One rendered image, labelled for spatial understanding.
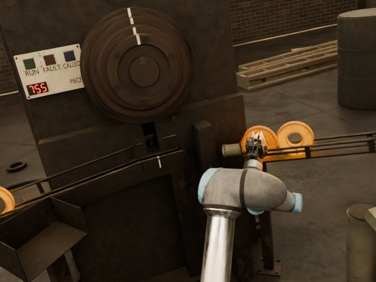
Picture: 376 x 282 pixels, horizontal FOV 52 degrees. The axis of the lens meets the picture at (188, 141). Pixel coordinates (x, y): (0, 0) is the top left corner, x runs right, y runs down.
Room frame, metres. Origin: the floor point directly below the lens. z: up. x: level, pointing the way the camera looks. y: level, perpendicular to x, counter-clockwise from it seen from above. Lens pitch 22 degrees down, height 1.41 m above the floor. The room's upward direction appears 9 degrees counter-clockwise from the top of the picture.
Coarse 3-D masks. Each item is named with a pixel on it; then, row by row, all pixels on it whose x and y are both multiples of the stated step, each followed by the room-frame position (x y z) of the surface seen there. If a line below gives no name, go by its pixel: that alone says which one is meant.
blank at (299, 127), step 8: (280, 128) 1.54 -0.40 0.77; (288, 128) 1.51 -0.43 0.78; (296, 128) 1.50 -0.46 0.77; (304, 128) 1.49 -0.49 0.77; (280, 136) 1.52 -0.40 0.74; (304, 136) 1.49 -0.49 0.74; (312, 136) 1.48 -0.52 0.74; (280, 144) 1.53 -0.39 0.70; (288, 144) 1.51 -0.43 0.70; (296, 144) 1.52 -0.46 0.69; (304, 144) 1.49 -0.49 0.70; (304, 152) 1.49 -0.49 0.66
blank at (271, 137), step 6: (258, 126) 1.57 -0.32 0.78; (264, 126) 1.57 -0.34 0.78; (246, 132) 1.58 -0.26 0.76; (258, 132) 1.56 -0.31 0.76; (264, 132) 1.55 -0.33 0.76; (270, 132) 1.54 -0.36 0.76; (270, 138) 1.54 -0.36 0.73; (270, 144) 1.54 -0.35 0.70; (276, 144) 1.53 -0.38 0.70; (270, 156) 1.54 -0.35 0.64
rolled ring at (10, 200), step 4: (0, 188) 1.45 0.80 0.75; (0, 192) 1.44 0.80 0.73; (4, 192) 1.44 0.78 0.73; (8, 192) 1.46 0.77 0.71; (0, 196) 1.44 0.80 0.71; (4, 196) 1.44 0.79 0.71; (8, 196) 1.45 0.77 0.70; (12, 196) 1.47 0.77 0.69; (4, 200) 1.44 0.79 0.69; (8, 200) 1.44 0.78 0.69; (12, 200) 1.45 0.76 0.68; (8, 204) 1.44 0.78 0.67; (12, 204) 1.45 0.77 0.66; (8, 208) 1.44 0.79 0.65; (12, 208) 1.45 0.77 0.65; (4, 212) 1.44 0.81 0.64
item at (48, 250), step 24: (24, 216) 1.27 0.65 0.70; (48, 216) 1.34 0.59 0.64; (72, 216) 1.27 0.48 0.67; (0, 240) 1.19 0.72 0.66; (24, 240) 1.25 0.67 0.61; (48, 240) 1.24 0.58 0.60; (72, 240) 1.20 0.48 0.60; (0, 264) 1.15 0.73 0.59; (24, 264) 1.13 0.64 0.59; (48, 264) 1.10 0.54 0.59
